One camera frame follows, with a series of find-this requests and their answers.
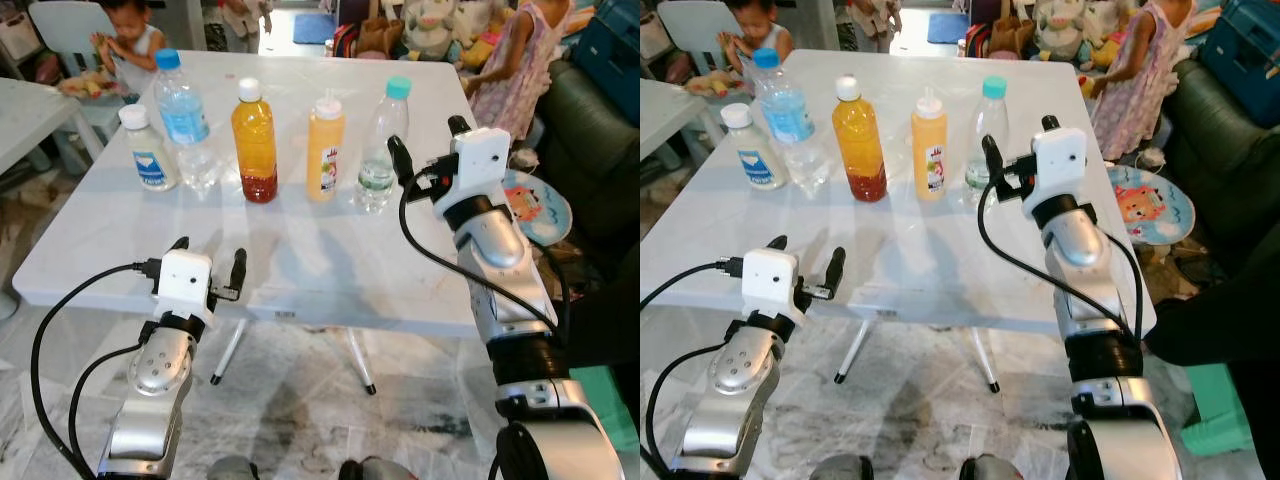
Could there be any blue cap water bottle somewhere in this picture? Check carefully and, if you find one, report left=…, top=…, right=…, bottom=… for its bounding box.
left=152, top=47, right=222, bottom=198
left=751, top=47, right=832, bottom=198

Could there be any amber tea bottle white cap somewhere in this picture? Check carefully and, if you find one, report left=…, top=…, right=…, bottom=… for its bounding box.
left=831, top=75, right=889, bottom=205
left=230, top=77, right=280, bottom=205

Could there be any small white milk bottle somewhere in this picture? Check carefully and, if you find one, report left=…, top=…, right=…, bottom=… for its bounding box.
left=118, top=103, right=180, bottom=193
left=720, top=102, right=778, bottom=192

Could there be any grey robot leg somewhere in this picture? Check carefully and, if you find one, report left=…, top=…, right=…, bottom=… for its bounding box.
left=338, top=455, right=418, bottom=480
left=809, top=454, right=873, bottom=480
left=205, top=455, right=262, bottom=480
left=958, top=454, right=1033, bottom=480

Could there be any dark green sofa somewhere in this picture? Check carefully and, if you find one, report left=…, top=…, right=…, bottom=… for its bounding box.
left=538, top=58, right=641, bottom=273
left=1163, top=58, right=1280, bottom=263

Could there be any white plush toy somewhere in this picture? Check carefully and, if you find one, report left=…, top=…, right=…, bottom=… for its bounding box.
left=405, top=0, right=476, bottom=59
left=1034, top=0, right=1103, bottom=43

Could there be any white side table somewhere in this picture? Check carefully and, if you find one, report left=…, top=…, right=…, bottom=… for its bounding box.
left=640, top=77, right=703, bottom=153
left=0, top=77, right=83, bottom=173

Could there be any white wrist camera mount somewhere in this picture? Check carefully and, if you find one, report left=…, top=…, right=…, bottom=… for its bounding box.
left=450, top=128, right=512, bottom=202
left=742, top=248, right=802, bottom=320
left=1030, top=127, right=1089, bottom=198
left=155, top=250, right=214, bottom=322

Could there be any teal cap clear bottle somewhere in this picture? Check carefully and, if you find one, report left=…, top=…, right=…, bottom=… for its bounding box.
left=962, top=75, right=1010, bottom=197
left=354, top=75, right=414, bottom=215

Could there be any toddler in white top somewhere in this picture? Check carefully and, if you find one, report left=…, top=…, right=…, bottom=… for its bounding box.
left=715, top=0, right=797, bottom=73
left=90, top=0, right=167, bottom=97

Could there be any person in black clothing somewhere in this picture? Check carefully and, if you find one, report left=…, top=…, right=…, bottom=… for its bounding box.
left=558, top=240, right=641, bottom=426
left=1144, top=220, right=1280, bottom=480

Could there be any blue hard case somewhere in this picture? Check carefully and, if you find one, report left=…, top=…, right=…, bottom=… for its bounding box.
left=1198, top=0, right=1280, bottom=102
left=573, top=0, right=641, bottom=127

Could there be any short black left arm cable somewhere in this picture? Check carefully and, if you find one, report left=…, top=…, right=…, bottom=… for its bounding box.
left=644, top=344, right=733, bottom=476
left=68, top=344, right=147, bottom=463

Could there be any pale blue plastic chair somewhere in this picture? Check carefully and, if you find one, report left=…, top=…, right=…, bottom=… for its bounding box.
left=655, top=0, right=743, bottom=77
left=27, top=0, right=113, bottom=63

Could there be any green plastic stool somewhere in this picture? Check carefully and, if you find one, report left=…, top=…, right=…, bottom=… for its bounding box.
left=570, top=364, right=641, bottom=453
left=1180, top=361, right=1257, bottom=457

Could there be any grey left robot leg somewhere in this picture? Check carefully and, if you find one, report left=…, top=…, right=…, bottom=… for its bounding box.
left=809, top=454, right=873, bottom=480
left=205, top=455, right=262, bottom=480

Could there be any long black left arm cable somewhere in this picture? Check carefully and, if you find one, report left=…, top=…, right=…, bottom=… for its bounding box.
left=30, top=258, right=161, bottom=480
left=640, top=256, right=747, bottom=313

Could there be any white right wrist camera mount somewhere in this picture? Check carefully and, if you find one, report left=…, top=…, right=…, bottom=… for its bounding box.
left=450, top=128, right=512, bottom=202
left=1030, top=127, right=1089, bottom=198

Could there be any orange juice bottle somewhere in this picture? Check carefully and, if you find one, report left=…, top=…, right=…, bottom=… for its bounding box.
left=909, top=87, right=950, bottom=205
left=305, top=89, right=347, bottom=205

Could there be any white folding table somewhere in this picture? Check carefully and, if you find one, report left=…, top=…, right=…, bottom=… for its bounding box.
left=12, top=50, right=501, bottom=397
left=640, top=50, right=1158, bottom=397

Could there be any grey right robot leg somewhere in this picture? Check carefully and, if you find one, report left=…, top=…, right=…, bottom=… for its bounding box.
left=338, top=455, right=418, bottom=480
left=958, top=454, right=1033, bottom=480

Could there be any girl in pink dress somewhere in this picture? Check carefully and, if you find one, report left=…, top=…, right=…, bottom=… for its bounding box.
left=464, top=0, right=577, bottom=143
left=1088, top=0, right=1197, bottom=163

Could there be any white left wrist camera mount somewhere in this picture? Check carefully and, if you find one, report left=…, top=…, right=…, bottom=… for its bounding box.
left=742, top=248, right=802, bottom=320
left=155, top=250, right=214, bottom=322

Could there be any round blue cartoon stool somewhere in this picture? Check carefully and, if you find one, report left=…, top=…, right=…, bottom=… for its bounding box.
left=1105, top=164, right=1197, bottom=248
left=500, top=168, right=574, bottom=247

